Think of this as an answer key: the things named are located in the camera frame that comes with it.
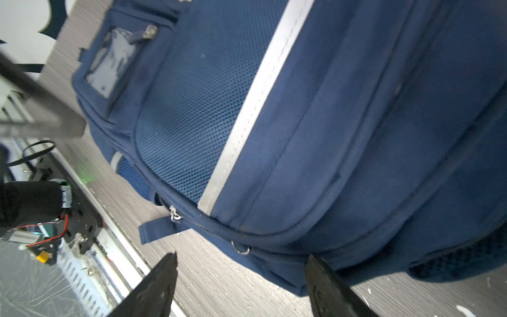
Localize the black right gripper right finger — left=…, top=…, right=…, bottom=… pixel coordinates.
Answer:
left=304, top=255, right=378, bottom=317

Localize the white slotted cable duct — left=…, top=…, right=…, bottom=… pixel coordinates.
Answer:
left=57, top=242, right=129, bottom=316

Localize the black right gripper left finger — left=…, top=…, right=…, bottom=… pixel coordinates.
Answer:
left=108, top=253, right=178, bottom=317

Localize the navy blue backpack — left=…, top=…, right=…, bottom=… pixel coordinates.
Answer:
left=72, top=1, right=506, bottom=295

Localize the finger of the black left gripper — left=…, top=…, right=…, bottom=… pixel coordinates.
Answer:
left=1, top=55, right=87, bottom=139

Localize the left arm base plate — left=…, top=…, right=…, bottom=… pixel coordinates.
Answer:
left=29, top=154, right=103, bottom=254

